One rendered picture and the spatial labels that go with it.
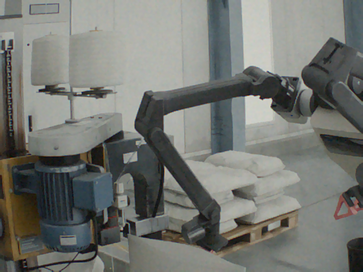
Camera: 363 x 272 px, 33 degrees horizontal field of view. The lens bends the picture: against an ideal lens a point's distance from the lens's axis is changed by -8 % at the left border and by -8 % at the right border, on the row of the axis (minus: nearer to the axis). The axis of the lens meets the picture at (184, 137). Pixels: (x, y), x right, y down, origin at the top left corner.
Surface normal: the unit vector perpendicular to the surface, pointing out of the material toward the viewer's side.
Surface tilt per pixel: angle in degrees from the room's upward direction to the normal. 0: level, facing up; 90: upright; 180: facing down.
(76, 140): 90
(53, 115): 90
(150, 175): 90
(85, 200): 90
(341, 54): 52
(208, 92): 103
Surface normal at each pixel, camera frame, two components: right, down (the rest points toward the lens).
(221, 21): -0.73, 0.12
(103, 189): 0.93, 0.04
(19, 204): 0.68, 0.10
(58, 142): 0.18, 0.16
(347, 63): 0.49, 0.40
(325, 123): -0.51, -0.68
